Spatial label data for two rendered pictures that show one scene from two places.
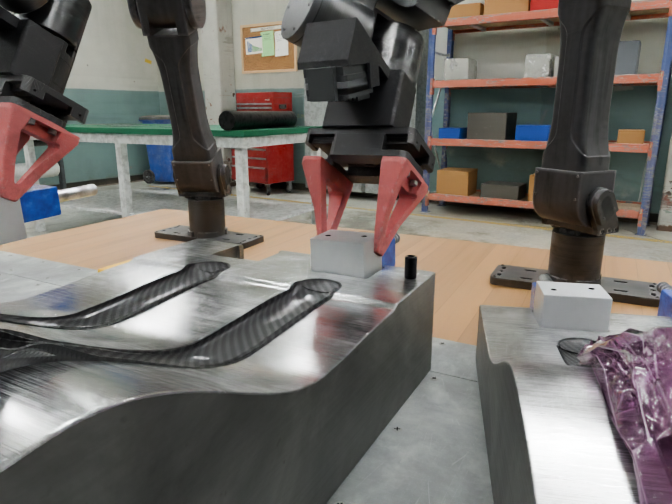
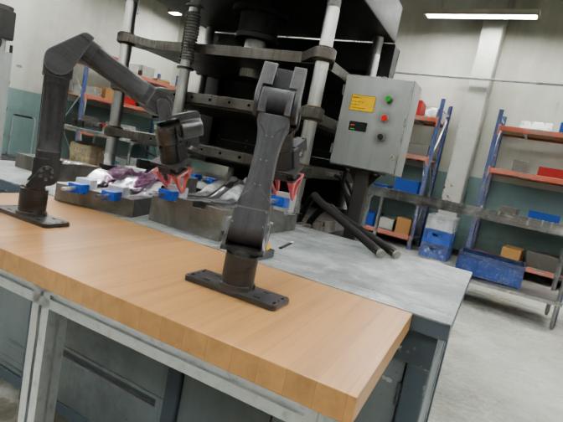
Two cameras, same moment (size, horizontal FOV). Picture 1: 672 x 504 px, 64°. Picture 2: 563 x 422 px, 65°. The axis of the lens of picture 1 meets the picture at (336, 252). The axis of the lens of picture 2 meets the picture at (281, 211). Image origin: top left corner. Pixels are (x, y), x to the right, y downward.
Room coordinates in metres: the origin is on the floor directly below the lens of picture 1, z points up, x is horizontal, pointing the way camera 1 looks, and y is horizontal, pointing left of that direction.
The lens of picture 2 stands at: (1.75, 0.25, 1.07)
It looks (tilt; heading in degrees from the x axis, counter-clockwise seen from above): 7 degrees down; 178
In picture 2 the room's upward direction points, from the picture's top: 11 degrees clockwise
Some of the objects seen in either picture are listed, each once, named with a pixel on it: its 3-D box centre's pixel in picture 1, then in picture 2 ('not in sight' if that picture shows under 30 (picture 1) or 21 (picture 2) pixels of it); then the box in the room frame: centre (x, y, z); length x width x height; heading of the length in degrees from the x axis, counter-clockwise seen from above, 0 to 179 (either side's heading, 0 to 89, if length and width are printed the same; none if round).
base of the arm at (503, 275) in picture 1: (575, 257); (33, 202); (0.66, -0.31, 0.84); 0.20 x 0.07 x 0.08; 63
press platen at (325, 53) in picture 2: not in sight; (251, 77); (-0.78, 0.05, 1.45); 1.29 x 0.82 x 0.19; 62
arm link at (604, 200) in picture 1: (578, 208); (40, 176); (0.66, -0.30, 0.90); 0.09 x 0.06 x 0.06; 28
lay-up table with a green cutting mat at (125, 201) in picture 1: (169, 174); not in sight; (4.48, 1.39, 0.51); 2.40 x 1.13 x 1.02; 62
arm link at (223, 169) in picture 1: (204, 181); (245, 236); (0.92, 0.23, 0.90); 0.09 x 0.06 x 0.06; 84
